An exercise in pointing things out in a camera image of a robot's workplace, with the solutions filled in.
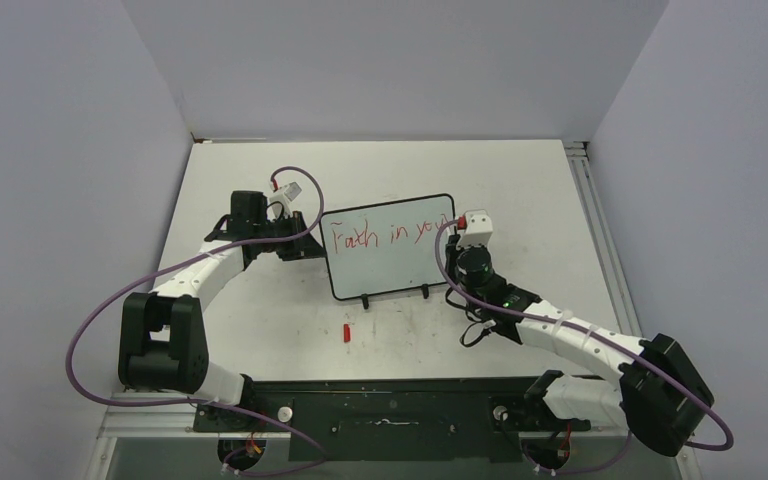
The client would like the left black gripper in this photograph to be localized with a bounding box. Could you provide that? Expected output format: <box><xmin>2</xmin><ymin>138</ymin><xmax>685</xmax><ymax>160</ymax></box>
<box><xmin>254</xmin><ymin>210</ymin><xmax>326</xmax><ymax>261</ymax></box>

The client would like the small black-framed whiteboard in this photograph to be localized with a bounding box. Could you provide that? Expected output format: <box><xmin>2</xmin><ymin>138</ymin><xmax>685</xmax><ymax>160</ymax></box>
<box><xmin>320</xmin><ymin>193</ymin><xmax>455</xmax><ymax>306</ymax></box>

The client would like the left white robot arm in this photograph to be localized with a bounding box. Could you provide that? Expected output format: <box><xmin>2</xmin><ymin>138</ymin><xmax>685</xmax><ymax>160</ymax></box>
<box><xmin>118</xmin><ymin>182</ymin><xmax>325</xmax><ymax>431</ymax></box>

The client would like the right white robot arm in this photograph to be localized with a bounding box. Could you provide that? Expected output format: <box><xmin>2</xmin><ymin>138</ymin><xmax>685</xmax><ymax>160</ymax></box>
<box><xmin>433</xmin><ymin>227</ymin><xmax>722</xmax><ymax>457</ymax></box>

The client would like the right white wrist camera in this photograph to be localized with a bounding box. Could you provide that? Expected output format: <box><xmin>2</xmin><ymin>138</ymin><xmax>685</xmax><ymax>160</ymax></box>
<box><xmin>457</xmin><ymin>210</ymin><xmax>494</xmax><ymax>249</ymax></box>

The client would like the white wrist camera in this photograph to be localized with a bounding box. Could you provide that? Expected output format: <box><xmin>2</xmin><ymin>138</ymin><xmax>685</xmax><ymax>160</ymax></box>
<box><xmin>269</xmin><ymin>182</ymin><xmax>302</xmax><ymax>208</ymax></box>
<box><xmin>457</xmin><ymin>210</ymin><xmax>494</xmax><ymax>249</ymax></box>

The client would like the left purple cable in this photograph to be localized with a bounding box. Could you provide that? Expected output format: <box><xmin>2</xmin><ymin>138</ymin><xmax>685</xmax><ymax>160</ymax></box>
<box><xmin>65</xmin><ymin>166</ymin><xmax>328</xmax><ymax>478</ymax></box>

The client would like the purple cable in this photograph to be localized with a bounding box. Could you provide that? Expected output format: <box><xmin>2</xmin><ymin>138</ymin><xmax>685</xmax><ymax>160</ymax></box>
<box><xmin>434</xmin><ymin>218</ymin><xmax>735</xmax><ymax>477</ymax></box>
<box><xmin>65</xmin><ymin>166</ymin><xmax>328</xmax><ymax>478</ymax></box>

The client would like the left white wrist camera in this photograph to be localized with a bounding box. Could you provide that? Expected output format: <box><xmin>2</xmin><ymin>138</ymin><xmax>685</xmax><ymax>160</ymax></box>
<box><xmin>269</xmin><ymin>182</ymin><xmax>302</xmax><ymax>208</ymax></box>

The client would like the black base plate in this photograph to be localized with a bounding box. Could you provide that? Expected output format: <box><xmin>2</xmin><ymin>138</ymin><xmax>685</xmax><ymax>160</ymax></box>
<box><xmin>193</xmin><ymin>377</ymin><xmax>621</xmax><ymax>463</ymax></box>

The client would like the aluminium frame rail right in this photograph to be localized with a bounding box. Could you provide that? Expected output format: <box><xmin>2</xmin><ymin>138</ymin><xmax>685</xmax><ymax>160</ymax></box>
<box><xmin>562</xmin><ymin>141</ymin><xmax>642</xmax><ymax>337</ymax></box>

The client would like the aluminium frame rail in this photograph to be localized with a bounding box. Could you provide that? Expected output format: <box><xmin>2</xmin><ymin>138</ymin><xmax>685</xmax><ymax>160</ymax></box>
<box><xmin>562</xmin><ymin>141</ymin><xmax>642</xmax><ymax>337</ymax></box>
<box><xmin>95</xmin><ymin>390</ymin><xmax>293</xmax><ymax>440</ymax></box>

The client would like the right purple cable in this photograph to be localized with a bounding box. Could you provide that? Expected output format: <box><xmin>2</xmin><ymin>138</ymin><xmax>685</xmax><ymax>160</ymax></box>
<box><xmin>434</xmin><ymin>218</ymin><xmax>735</xmax><ymax>477</ymax></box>

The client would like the aluminium frame rail front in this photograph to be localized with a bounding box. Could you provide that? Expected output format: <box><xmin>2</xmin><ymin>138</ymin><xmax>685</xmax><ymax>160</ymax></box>
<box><xmin>95</xmin><ymin>390</ymin><xmax>293</xmax><ymax>440</ymax></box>

